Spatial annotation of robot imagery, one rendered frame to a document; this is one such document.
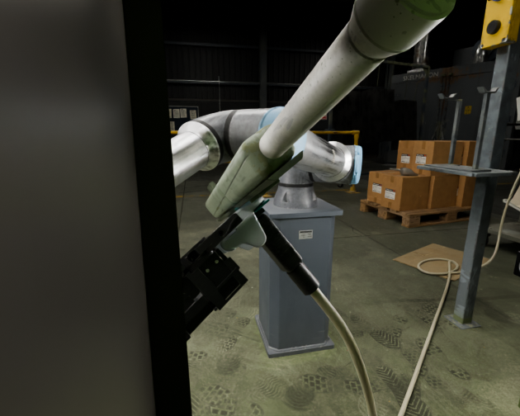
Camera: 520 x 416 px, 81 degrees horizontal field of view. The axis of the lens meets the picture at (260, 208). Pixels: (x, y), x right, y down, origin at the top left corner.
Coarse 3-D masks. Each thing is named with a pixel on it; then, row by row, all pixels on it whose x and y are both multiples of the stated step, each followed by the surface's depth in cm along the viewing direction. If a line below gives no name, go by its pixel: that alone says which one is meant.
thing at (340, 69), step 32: (384, 0) 11; (416, 0) 11; (448, 0) 11; (352, 32) 13; (384, 32) 12; (416, 32) 12; (320, 64) 16; (352, 64) 14; (320, 96) 17; (288, 128) 22; (256, 160) 27; (288, 160) 29; (224, 192) 40; (256, 192) 32; (288, 256) 45
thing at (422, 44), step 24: (432, 48) 869; (408, 72) 912; (432, 72) 857; (456, 72) 812; (480, 72) 773; (408, 96) 909; (432, 96) 860; (456, 96) 815; (480, 96) 775; (432, 120) 869; (504, 144) 759; (504, 168) 768
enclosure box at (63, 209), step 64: (0, 0) 3; (64, 0) 6; (128, 0) 20; (0, 64) 3; (64, 64) 6; (128, 64) 20; (0, 128) 3; (64, 128) 5; (128, 128) 17; (0, 192) 3; (64, 192) 5; (128, 192) 14; (0, 256) 3; (64, 256) 5; (128, 256) 13; (0, 320) 3; (64, 320) 5; (128, 320) 11; (0, 384) 3; (64, 384) 4; (128, 384) 10
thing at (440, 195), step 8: (432, 176) 330; (440, 176) 331; (448, 176) 335; (456, 176) 340; (432, 184) 331; (440, 184) 333; (448, 184) 338; (456, 184) 343; (432, 192) 332; (440, 192) 336; (448, 192) 341; (432, 200) 334; (440, 200) 339; (448, 200) 344; (432, 208) 337
